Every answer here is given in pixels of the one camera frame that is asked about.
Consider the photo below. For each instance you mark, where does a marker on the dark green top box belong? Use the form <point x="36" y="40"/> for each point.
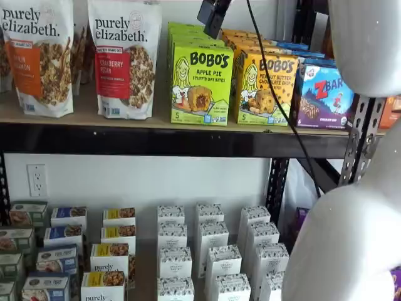
<point x="7" y="291"/>
<point x="28" y="213"/>
<point x="11" y="266"/>
<point x="17" y="239"/>

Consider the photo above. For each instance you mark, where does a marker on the yellow top granola box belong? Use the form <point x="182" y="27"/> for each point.
<point x="103" y="287"/>
<point x="118" y="233"/>
<point x="119" y="216"/>
<point x="109" y="257"/>

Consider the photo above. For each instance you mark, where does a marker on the white organic pantry box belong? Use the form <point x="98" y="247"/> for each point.
<point x="209" y="212"/>
<point x="170" y="213"/>
<point x="232" y="288"/>
<point x="175" y="290"/>
<point x="271" y="257"/>
<point x="254" y="214"/>
<point x="175" y="261"/>
<point x="213" y="235"/>
<point x="262" y="233"/>
<point x="172" y="233"/>
<point x="271" y="287"/>
<point x="222" y="260"/>

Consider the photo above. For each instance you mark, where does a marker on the blue Zbar chocolate chip box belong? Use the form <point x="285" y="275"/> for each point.
<point x="322" y="103"/>
<point x="307" y="53"/>
<point x="313" y="61"/>
<point x="294" y="45"/>

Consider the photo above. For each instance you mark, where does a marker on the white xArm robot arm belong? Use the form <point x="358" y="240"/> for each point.
<point x="344" y="235"/>

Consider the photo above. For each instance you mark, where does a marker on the wooden shelf board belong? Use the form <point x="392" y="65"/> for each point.
<point x="84" y="109"/>

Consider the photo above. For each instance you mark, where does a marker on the white cartons group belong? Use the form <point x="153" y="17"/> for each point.
<point x="145" y="266"/>

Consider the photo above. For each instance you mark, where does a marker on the white plastic sheet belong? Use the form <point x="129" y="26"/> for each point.
<point x="291" y="188"/>

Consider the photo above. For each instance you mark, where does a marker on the purely elizabeth granola bag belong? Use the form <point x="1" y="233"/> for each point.
<point x="4" y="62"/>

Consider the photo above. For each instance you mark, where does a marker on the green Bobo's apple pie box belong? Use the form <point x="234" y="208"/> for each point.
<point x="188" y="34"/>
<point x="200" y="87"/>
<point x="194" y="42"/>
<point x="185" y="26"/>

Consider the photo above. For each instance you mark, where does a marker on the cranberry pecan granola bag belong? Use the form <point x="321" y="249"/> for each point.
<point x="125" y="62"/>

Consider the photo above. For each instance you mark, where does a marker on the yellow Bobo's peanut butter box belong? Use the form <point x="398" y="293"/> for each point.
<point x="250" y="47"/>
<point x="238" y="32"/>
<point x="244" y="39"/>
<point x="250" y="103"/>

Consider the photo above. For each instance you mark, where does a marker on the black metal shelving rack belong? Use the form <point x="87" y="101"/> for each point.
<point x="156" y="139"/>

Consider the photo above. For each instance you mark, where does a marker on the blue top oatmeal box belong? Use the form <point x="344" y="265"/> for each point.
<point x="62" y="235"/>
<point x="56" y="258"/>
<point x="69" y="214"/>
<point x="45" y="287"/>

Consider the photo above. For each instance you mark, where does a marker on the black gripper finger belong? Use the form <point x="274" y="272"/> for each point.
<point x="214" y="28"/>
<point x="207" y="12"/>

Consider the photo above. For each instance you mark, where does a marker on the white wall outlet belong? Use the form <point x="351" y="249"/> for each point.
<point x="37" y="180"/>

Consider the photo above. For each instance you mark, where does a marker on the purple snack box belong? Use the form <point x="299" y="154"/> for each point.
<point x="396" y="282"/>
<point x="303" y="219"/>

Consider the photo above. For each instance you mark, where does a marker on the pumpkin cinnamon granola bag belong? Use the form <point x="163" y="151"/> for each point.
<point x="37" y="62"/>
<point x="76" y="53"/>

